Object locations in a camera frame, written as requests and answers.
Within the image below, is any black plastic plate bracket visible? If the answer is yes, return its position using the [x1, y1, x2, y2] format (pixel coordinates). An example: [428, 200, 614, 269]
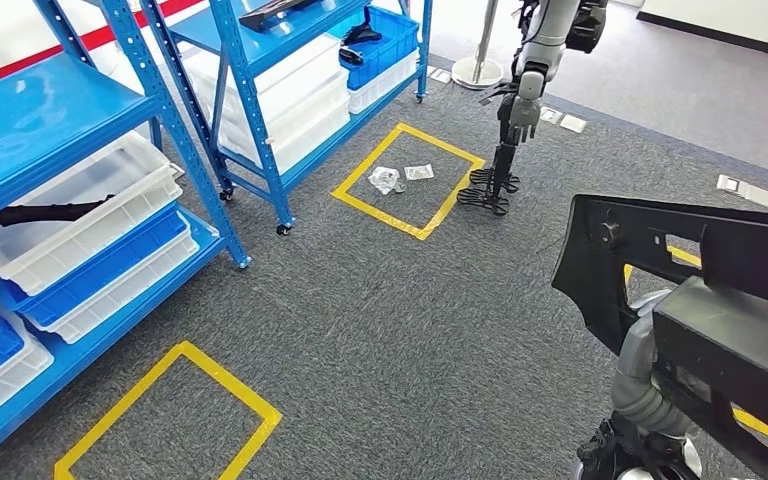
[550, 193, 768, 480]

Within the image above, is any blue steel shelf rack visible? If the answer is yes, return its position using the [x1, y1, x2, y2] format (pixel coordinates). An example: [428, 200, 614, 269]
[138, 0, 436, 238]
[0, 0, 253, 477]

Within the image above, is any black long plastic part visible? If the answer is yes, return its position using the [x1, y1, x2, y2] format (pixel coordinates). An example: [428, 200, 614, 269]
[238, 0, 324, 33]

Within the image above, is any black curved trim part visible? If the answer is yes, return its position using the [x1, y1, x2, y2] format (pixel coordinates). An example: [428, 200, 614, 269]
[0, 193, 117, 229]

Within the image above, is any crumpled clear plastic bag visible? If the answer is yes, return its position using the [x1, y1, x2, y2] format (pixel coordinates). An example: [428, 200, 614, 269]
[366, 165, 407, 197]

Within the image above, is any translucent white plastic bin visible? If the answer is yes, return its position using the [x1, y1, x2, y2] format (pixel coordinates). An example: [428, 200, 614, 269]
[214, 72, 351, 150]
[221, 99, 352, 177]
[0, 131, 185, 297]
[181, 33, 346, 111]

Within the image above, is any silver black humanoid robot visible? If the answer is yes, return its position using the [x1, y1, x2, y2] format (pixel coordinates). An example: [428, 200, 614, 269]
[456, 0, 612, 218]

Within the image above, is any silver stanchion post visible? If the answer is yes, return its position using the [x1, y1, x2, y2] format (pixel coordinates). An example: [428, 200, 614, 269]
[450, 0, 507, 91]

